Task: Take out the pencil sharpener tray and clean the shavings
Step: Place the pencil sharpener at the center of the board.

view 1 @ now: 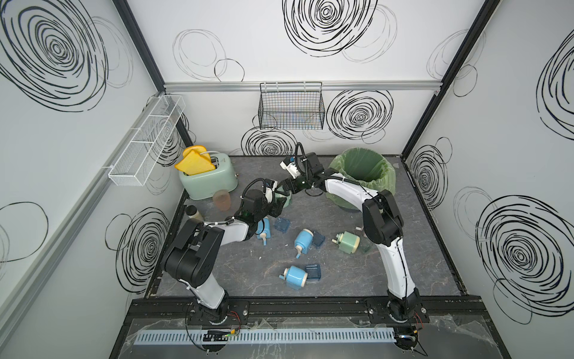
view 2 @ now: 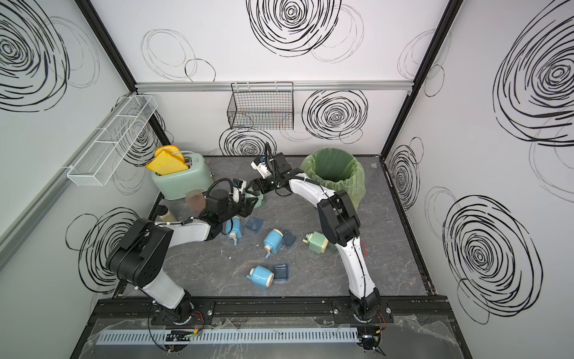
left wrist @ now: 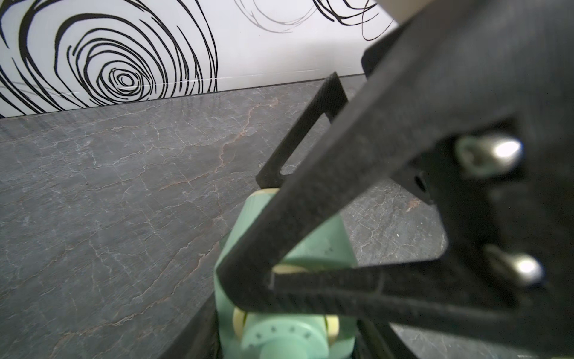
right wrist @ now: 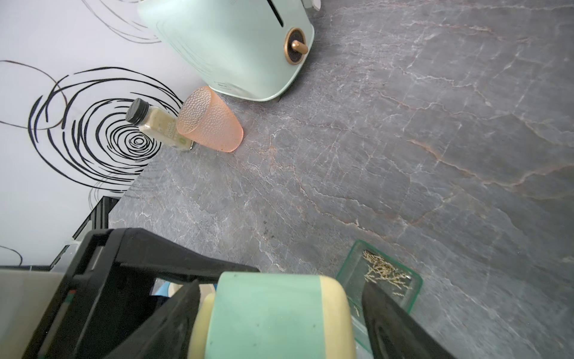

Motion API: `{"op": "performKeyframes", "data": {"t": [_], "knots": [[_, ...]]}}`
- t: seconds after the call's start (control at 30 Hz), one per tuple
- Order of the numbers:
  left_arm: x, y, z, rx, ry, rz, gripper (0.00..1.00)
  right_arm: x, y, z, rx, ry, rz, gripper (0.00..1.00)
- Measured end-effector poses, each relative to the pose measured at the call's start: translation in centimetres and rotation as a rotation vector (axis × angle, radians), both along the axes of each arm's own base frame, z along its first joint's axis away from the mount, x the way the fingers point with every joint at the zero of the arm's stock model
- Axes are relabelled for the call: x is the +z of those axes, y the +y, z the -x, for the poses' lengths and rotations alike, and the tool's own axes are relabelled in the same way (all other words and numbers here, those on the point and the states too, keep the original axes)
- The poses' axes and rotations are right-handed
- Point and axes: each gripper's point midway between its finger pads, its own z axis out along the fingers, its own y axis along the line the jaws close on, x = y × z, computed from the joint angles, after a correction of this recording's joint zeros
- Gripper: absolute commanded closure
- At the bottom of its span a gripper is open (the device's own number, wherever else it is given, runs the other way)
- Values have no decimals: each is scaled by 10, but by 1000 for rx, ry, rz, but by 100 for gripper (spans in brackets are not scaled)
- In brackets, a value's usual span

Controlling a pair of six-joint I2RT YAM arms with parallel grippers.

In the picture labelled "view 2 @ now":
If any grey slotted cable duct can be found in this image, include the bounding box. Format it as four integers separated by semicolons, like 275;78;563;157
96;328;360;346

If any bin with green bag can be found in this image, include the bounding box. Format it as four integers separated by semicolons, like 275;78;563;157
300;147;366;209

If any blue sharpener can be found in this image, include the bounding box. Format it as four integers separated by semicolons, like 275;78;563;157
224;216;243;245
264;229;283;258
246;266;274;290

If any white mesh wall shelf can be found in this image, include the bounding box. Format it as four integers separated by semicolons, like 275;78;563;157
67;94;157;186

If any small black-capped bottle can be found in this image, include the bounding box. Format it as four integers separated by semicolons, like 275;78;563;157
155;205;177;223

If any black wire basket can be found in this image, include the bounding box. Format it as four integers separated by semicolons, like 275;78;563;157
227;82;294;130

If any mint green toaster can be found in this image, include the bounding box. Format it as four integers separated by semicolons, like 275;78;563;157
151;153;214;200

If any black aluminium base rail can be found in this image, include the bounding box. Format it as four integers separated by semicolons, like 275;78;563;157
89;296;451;326

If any green cream pencil sharpener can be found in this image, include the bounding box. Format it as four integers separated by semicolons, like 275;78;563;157
303;231;329;254

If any yellow toy toast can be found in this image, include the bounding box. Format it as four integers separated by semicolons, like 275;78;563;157
146;145;189;176

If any clear pink shavings tray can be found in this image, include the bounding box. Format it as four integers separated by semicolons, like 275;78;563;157
360;241;368;257

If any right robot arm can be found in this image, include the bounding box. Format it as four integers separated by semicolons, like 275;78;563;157
248;153;381;323

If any yellow green pencil sharpener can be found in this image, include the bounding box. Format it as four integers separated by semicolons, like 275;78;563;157
254;194;265;209

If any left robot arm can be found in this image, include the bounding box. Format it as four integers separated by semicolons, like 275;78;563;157
106;190;259;325

